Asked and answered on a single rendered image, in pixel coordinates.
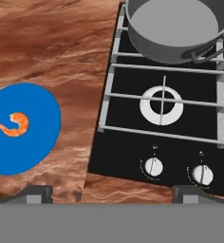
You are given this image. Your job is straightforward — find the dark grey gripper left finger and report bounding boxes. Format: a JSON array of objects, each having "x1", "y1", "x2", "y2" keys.
[{"x1": 0, "y1": 184, "x2": 54, "y2": 205}]

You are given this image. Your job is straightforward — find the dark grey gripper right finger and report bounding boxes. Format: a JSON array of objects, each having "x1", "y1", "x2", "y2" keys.
[{"x1": 171, "y1": 184, "x2": 224, "y2": 205}]

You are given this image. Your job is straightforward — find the grey pot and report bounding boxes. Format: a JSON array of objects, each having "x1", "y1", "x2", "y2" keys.
[{"x1": 124, "y1": 0, "x2": 224, "y2": 65}]

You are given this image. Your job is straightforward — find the white hob knob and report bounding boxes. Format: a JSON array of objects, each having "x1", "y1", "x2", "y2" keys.
[
  {"x1": 192, "y1": 164, "x2": 215, "y2": 186},
  {"x1": 143, "y1": 157, "x2": 164, "y2": 178}
]

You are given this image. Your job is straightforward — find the blue plate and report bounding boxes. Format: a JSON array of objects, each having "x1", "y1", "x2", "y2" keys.
[{"x1": 0, "y1": 83, "x2": 62, "y2": 177}]

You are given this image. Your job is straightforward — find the orange shrimp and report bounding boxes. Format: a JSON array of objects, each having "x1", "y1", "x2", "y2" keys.
[{"x1": 0, "y1": 112, "x2": 30, "y2": 138}]

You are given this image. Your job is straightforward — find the black hob with grey grates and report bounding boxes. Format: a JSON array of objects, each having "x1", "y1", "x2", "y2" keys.
[{"x1": 87, "y1": 2, "x2": 224, "y2": 198}]

